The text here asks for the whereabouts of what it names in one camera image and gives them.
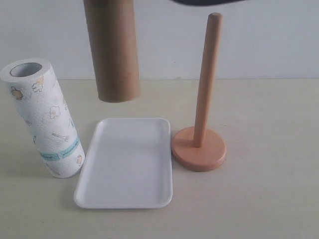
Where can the brown cardboard tube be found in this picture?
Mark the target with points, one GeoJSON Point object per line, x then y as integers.
{"type": "Point", "coordinates": [113, 43]}

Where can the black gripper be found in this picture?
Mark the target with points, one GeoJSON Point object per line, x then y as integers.
{"type": "Point", "coordinates": [205, 2]}

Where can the white printed paper towel roll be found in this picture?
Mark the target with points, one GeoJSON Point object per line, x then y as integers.
{"type": "Point", "coordinates": [38, 98]}

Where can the wooden paper towel holder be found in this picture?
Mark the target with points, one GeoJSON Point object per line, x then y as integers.
{"type": "Point", "coordinates": [198, 148]}

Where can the white rectangular plastic tray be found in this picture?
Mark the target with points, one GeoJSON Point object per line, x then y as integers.
{"type": "Point", "coordinates": [128, 165]}

